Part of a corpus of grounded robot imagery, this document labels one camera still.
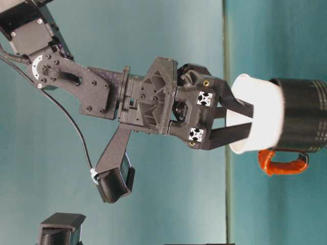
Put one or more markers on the white paper cup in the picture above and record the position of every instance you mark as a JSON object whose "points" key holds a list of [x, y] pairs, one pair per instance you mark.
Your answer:
{"points": [[265, 114]]}

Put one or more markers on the blue-green table cloth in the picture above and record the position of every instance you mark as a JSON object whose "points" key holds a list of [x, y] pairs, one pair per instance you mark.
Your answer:
{"points": [[245, 204]]}

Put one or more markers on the teal backdrop sheet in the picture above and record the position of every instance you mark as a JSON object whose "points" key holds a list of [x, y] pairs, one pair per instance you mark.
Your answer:
{"points": [[153, 204]]}

